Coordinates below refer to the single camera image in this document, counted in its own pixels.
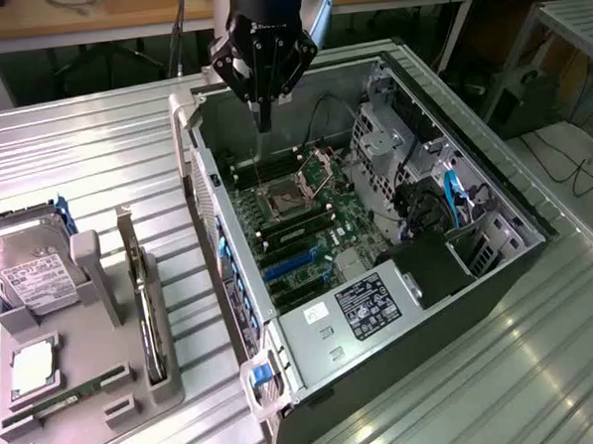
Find blue expansion slot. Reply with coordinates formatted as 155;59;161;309
260;247;322;284

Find green motherboard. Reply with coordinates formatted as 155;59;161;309
218;140;396;319

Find CPU socket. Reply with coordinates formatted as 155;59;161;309
256;178;322;220

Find black expansion slot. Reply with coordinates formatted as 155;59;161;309
275;281;343;313

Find silver CPU chip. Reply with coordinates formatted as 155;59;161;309
8;338;58;397

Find metal slat side table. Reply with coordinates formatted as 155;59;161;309
478;0;593;123

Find thin metal locking lever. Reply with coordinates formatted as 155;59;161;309
250;146;266;192

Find black loose cable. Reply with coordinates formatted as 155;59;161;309
519;131;593;199

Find RAM memory stick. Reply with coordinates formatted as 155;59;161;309
114;203;170;386

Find open PC case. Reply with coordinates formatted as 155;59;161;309
165;29;571;444

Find gray hanging cable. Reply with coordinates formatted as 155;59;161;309
166;0;192;78

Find black curved wire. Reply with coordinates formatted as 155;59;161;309
305;92;361;143

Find white cable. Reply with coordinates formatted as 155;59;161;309
44;0;103;18

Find silver disk bay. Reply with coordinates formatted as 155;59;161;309
447;203;549;280

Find silver drive cage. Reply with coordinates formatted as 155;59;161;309
342;57;460;240

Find black plastic shroud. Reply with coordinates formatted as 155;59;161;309
373;229;479;312

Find wooden desk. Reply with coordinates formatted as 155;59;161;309
0;0;593;112

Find black wire bundle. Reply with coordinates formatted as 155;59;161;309
393;179;448;237

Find black RAM slot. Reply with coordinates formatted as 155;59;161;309
228;150;299;171
255;205;331;235
259;215;335;244
258;210;333;239
230;156;301;177
235;168;306;190
233;162;303;183

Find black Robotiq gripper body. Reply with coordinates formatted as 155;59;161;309
224;0;311;90

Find silver power supply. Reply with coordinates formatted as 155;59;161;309
274;263;430;391

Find green RAM stick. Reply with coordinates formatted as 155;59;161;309
0;366;128;428
262;219;337;250

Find dark box device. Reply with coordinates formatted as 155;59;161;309
487;66;564;141

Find gray parts rack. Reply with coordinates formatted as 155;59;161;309
0;225;189;444

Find blue SATA wire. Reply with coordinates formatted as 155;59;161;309
441;168;466;233

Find silver chipset heatsink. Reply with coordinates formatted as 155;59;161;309
335;247;368;276

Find blue disk bracket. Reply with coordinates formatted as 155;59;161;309
0;193;82;251

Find silver hard disk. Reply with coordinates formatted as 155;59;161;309
0;216;82;318

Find metal socket cover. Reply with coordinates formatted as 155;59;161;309
295;147;339;203

